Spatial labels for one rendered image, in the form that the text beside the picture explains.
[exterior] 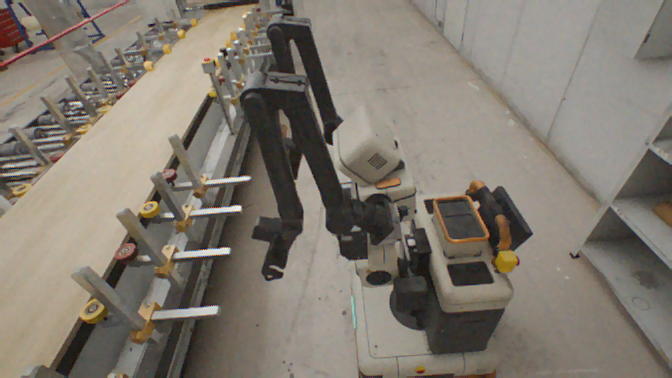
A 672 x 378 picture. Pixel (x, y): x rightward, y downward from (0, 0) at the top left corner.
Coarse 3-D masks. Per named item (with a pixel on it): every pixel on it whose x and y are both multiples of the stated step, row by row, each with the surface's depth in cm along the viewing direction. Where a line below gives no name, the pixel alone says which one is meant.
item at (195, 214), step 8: (216, 208) 153; (224, 208) 152; (232, 208) 152; (240, 208) 151; (160, 216) 153; (168, 216) 152; (192, 216) 152; (200, 216) 152; (208, 216) 152; (216, 216) 152
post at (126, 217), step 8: (120, 208) 110; (128, 208) 111; (120, 216) 109; (128, 216) 110; (136, 216) 114; (128, 224) 112; (136, 224) 114; (136, 232) 115; (144, 232) 118; (136, 240) 118; (144, 240) 118; (152, 240) 122; (144, 248) 121; (152, 248) 122; (152, 256) 124; (160, 256) 126; (160, 264) 128; (176, 272) 137; (168, 280) 136; (176, 280) 136
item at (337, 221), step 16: (256, 80) 62; (272, 80) 63; (288, 80) 63; (304, 80) 64; (240, 96) 61; (272, 96) 61; (288, 96) 61; (304, 96) 61; (288, 112) 64; (304, 112) 64; (304, 128) 67; (320, 128) 71; (304, 144) 70; (320, 144) 70; (320, 160) 73; (320, 176) 77; (336, 176) 79; (320, 192) 80; (336, 192) 80; (336, 208) 81; (336, 224) 84; (352, 224) 84
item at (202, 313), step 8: (160, 312) 117; (168, 312) 117; (176, 312) 117; (184, 312) 116; (192, 312) 116; (200, 312) 116; (208, 312) 115; (216, 312) 115; (112, 320) 117; (120, 320) 117; (152, 320) 116; (160, 320) 116; (168, 320) 117; (176, 320) 117; (184, 320) 117
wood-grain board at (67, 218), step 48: (192, 48) 326; (144, 96) 247; (192, 96) 238; (96, 144) 199; (144, 144) 193; (48, 192) 167; (96, 192) 162; (144, 192) 158; (0, 240) 143; (48, 240) 140; (96, 240) 137; (0, 288) 123; (48, 288) 121; (0, 336) 108; (48, 336) 106
